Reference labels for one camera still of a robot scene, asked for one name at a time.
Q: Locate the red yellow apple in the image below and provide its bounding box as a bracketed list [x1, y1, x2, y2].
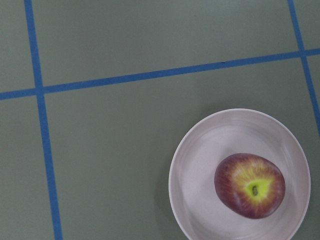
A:
[214, 153, 286, 219]

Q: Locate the pink plate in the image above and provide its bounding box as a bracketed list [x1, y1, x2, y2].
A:
[168, 108, 312, 240]

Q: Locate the brown paper table cover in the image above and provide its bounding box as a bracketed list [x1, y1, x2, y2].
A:
[0, 0, 320, 240]

